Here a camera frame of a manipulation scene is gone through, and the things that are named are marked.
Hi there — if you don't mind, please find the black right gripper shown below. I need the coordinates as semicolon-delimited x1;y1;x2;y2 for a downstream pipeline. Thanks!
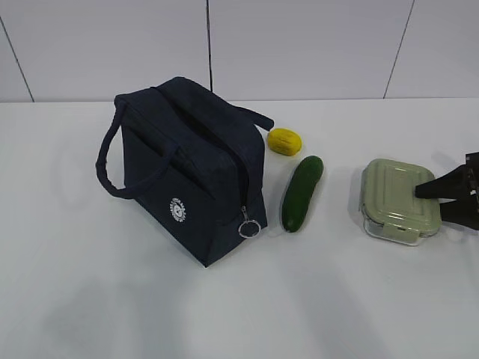
415;152;479;230

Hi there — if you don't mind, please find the yellow lemon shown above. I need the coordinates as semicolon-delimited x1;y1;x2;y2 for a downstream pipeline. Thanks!
267;129;302;156

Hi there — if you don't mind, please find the navy blue lunch bag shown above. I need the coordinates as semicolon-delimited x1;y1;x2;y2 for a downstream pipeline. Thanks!
95;77;274;266

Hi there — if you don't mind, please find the green cucumber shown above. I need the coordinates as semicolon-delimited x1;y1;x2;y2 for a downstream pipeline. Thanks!
281;156;324;233

